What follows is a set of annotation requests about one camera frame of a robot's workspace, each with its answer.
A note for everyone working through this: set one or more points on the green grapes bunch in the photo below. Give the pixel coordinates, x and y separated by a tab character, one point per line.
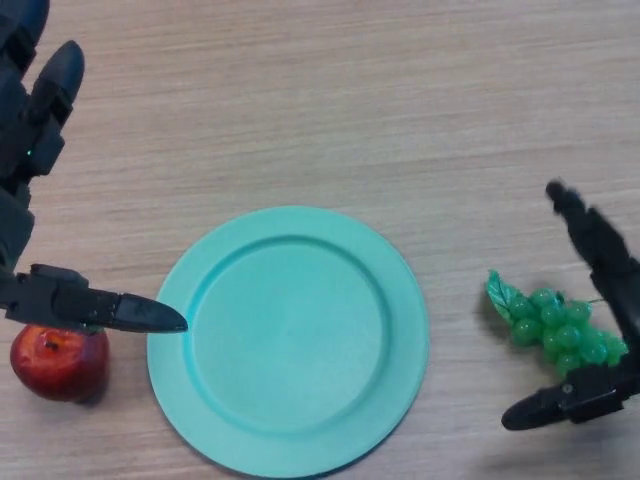
560	330

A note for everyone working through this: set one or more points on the red apple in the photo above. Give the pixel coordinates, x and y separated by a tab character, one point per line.
55	370

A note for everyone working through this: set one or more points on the green round plate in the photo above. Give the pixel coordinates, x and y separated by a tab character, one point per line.
290	340

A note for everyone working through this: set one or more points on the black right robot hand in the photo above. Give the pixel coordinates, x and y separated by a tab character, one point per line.
600	245

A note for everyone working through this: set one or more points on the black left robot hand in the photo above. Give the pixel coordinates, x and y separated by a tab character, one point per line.
40	140

